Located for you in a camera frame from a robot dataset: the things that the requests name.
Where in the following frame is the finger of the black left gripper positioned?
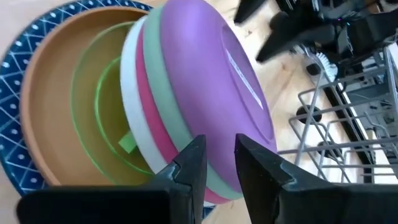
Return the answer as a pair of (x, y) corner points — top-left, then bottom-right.
(255, 11), (336, 63)
(233, 0), (268, 24)

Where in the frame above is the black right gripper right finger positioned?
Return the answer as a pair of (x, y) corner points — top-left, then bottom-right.
(234, 133), (398, 224)

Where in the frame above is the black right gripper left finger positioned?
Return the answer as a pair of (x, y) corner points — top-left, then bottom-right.
(17, 134), (208, 224)

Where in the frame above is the purple plate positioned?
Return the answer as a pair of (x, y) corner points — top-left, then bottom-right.
(159, 0), (277, 194)

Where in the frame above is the pink plate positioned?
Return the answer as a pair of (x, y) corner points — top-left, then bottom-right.
(135, 27), (231, 205)

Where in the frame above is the white plate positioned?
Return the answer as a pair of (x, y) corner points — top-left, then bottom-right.
(120, 15), (169, 175)

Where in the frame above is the sage green plate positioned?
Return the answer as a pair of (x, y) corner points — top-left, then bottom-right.
(142, 4), (243, 200)

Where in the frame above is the translucent green plate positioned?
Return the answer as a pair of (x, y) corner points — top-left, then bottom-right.
(70, 21), (156, 186)

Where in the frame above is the orange plate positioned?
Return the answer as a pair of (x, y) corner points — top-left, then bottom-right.
(19, 5), (150, 187)

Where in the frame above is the white plastic fitting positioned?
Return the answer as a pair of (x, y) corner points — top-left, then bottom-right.
(315, 52), (339, 82)

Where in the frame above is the blue patterned plate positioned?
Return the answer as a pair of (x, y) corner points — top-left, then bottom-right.
(0, 0), (215, 218)

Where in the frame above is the grey wire dish rack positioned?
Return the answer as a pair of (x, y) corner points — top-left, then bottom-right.
(278, 43), (398, 184)

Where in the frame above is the black metal table frame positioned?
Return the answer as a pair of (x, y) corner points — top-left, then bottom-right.
(323, 86), (377, 184)

